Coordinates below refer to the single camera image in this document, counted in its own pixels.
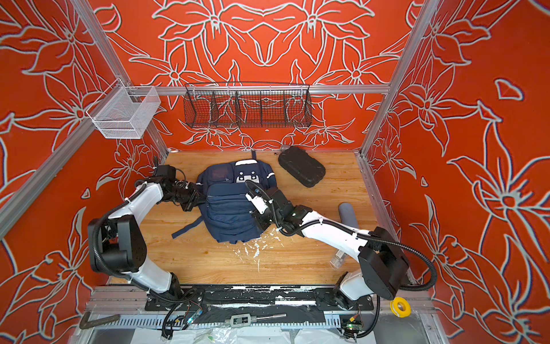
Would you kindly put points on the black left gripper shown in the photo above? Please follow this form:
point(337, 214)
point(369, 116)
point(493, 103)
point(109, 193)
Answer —
point(195, 198)

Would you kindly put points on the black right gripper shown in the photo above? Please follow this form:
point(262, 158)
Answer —
point(256, 218)

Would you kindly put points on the navy blue student backpack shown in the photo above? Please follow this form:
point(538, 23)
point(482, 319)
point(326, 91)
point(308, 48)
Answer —
point(227, 213)

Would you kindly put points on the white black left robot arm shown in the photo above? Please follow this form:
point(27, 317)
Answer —
point(118, 248)

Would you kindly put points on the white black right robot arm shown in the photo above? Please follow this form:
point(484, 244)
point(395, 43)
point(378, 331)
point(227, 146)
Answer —
point(382, 261)

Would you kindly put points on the black hard zip case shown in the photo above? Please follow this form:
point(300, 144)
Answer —
point(303, 167)

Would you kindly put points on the grey blue glasses case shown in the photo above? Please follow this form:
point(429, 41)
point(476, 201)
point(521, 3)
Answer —
point(347, 215)

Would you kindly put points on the yellow tape roll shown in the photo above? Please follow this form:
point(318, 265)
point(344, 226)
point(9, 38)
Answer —
point(400, 307)

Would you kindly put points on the brown bent metal bar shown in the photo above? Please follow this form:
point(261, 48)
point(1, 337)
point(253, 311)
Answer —
point(87, 323)

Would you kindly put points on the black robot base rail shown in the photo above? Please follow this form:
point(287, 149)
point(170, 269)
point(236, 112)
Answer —
point(318, 297)

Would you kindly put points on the black wire wall basket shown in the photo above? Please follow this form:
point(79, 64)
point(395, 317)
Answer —
point(255, 105)

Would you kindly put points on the white wire mesh basket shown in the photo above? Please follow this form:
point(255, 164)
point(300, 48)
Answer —
point(120, 115)

